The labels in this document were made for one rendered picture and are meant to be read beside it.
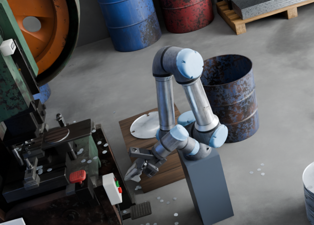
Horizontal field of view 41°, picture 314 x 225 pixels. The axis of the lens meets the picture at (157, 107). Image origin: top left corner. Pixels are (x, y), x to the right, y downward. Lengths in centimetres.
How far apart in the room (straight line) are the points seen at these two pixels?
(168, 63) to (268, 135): 136
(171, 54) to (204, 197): 87
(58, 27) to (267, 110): 169
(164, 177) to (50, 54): 106
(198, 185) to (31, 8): 123
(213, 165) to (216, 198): 22
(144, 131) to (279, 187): 88
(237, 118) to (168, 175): 59
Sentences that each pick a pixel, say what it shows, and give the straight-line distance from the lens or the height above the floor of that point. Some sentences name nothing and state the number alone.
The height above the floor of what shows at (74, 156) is 67.
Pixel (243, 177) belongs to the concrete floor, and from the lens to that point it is 268.
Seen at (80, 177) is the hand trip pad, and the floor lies 76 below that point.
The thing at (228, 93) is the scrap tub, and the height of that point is 41.
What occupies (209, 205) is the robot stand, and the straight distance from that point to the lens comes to 235.
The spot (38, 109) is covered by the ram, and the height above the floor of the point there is 97.
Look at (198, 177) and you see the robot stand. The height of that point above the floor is 36.
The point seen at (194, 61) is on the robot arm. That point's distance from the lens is 174.
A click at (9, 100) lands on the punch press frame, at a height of 112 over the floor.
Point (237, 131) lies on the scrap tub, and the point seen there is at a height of 9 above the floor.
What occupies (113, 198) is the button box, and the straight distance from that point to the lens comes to 198.
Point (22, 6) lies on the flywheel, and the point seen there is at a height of 133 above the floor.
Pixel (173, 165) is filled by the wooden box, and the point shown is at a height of 14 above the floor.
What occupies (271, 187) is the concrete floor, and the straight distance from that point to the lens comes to 259.
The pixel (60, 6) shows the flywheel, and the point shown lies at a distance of 218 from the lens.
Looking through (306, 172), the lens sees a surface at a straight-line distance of 229.
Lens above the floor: 181
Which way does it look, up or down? 31 degrees down
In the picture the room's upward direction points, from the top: 18 degrees counter-clockwise
